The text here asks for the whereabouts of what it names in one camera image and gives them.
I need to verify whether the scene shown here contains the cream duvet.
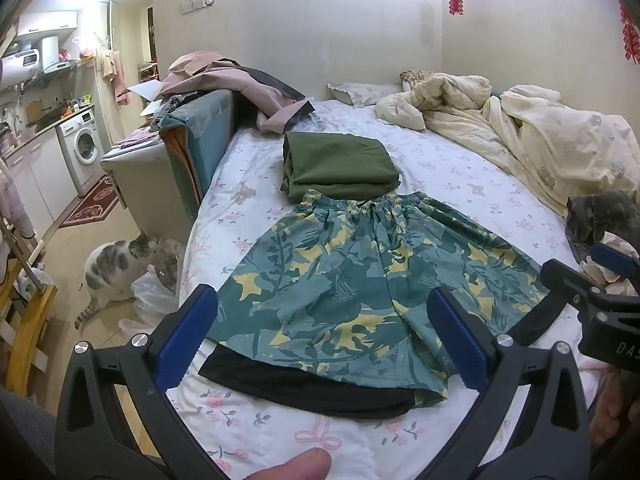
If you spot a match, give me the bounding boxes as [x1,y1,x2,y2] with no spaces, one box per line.
[375,72,640,218]

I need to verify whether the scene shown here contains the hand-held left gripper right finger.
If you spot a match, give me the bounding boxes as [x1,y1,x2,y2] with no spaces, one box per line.
[427,286,594,480]

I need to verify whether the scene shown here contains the black mesh cloth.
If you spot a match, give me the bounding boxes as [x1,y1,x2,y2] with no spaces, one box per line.
[198,342,418,420]

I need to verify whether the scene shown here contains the pink cloth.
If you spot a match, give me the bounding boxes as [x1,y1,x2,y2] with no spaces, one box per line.
[157,50,316,135]

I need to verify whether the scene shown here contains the folded green pants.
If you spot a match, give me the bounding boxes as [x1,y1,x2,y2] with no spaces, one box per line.
[280,131,402,202]

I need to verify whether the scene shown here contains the teal yellow patterned shorts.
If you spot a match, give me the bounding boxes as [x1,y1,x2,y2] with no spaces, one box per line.
[205,189,551,406]

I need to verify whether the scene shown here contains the person's grey clothing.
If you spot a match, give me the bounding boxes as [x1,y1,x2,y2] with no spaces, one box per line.
[0,389,57,480]

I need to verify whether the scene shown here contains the hanging pink towels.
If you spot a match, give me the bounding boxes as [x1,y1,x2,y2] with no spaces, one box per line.
[97,49,132,106]

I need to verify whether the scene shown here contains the camouflage garment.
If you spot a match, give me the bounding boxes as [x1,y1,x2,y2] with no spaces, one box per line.
[565,190,640,266]

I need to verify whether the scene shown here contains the white washing machine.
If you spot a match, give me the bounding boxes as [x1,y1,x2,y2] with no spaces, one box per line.
[55,107,107,198]

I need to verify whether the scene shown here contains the yellow wooden chair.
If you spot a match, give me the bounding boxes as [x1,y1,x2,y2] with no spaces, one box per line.
[0,255,59,396]

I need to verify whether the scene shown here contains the white papers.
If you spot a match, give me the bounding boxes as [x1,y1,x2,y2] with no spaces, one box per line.
[127,80,165,117]

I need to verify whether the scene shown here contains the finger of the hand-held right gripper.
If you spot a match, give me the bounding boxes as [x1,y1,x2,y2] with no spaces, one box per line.
[590,242,640,286]
[505,258,603,348]

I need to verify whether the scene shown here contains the white chest cabinet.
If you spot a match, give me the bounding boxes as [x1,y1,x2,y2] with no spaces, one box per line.
[100,142,201,241]

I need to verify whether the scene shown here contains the dark grey cloth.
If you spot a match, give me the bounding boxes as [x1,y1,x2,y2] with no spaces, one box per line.
[235,65,306,103]

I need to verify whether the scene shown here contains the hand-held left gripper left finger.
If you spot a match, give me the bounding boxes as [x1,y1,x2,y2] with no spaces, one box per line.
[54,284,236,480]

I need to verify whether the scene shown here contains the red paper wall decoration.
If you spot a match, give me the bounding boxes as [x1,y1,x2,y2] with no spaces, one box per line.
[619,0,640,66]

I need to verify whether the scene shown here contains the white wall cabinet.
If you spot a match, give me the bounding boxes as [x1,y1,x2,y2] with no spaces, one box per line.
[17,10,79,37]

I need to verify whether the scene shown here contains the person's left hand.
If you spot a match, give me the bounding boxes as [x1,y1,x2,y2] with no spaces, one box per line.
[245,447,333,480]

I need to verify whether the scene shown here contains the clear plastic bag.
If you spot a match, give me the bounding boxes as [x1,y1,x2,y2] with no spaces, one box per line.
[150,239,187,293]

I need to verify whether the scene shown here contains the red patterned rug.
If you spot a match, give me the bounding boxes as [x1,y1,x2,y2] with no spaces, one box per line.
[57,175,121,230]

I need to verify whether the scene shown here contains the white kitchen cabinets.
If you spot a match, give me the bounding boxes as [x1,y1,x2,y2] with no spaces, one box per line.
[5,132,67,238]

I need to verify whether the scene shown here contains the white and grey cat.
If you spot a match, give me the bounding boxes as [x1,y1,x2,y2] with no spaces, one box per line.
[75,232,163,331]

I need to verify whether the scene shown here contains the brown patterned cloth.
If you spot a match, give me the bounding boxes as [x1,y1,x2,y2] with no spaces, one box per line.
[400,70,436,92]

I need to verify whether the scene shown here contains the white plastic bag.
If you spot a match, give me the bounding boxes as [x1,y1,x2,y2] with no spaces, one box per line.
[119,270,182,337]

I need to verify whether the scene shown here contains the white wall appliance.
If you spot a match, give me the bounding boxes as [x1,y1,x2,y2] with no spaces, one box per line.
[0,49,42,82]

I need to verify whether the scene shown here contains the bed with floral sheet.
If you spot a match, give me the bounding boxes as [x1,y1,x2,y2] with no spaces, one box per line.
[167,97,640,480]

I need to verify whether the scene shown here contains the person's right hand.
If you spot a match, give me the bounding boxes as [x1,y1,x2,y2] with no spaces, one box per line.
[589,367,624,448]

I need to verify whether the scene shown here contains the floral pillow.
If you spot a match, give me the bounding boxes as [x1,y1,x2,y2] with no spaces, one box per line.
[327,80,403,107]

